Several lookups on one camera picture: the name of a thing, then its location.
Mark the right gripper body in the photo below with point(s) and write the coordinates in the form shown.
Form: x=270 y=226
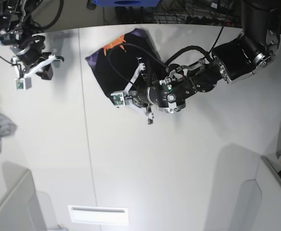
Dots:
x=29 y=52

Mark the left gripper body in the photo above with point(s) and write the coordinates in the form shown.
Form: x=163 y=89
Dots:
x=137 y=90

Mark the black T-shirt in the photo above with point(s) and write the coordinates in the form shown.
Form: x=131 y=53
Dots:
x=114 y=64

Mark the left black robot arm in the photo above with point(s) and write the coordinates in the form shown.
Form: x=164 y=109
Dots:
x=254 y=48

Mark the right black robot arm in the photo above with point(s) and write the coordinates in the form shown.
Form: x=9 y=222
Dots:
x=19 y=32

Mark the black power strip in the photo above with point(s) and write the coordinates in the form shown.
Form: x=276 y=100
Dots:
x=203 y=20

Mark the blue plastic bin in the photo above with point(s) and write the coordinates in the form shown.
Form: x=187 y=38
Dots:
x=122 y=3

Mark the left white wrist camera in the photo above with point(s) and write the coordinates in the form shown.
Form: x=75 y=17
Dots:
x=118 y=98

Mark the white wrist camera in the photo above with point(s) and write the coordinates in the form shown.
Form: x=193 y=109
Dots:
x=23 y=83
x=118 y=98

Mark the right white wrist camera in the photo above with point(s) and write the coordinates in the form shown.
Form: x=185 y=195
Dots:
x=23 y=83

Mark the white cable slot cover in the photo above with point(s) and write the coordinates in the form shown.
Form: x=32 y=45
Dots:
x=99 y=215

